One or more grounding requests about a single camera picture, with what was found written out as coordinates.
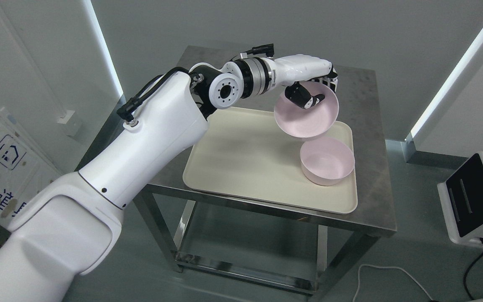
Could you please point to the stainless steel table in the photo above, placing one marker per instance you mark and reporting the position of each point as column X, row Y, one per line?
column 167, row 205

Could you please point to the pink bowl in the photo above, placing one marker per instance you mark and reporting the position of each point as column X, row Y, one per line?
column 306, row 110
column 326, row 161

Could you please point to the white sign board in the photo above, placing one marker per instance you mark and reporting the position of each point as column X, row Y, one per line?
column 24, row 168

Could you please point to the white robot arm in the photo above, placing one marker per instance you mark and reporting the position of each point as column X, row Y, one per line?
column 71, row 225

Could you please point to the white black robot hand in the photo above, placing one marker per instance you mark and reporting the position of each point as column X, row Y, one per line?
column 290, row 71

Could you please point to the white black device box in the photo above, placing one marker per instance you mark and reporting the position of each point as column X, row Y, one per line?
column 461, row 197

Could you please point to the cream plastic tray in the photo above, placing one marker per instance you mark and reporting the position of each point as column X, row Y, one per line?
column 245, row 154

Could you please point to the white wall socket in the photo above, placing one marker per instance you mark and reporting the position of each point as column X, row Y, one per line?
column 70, row 120

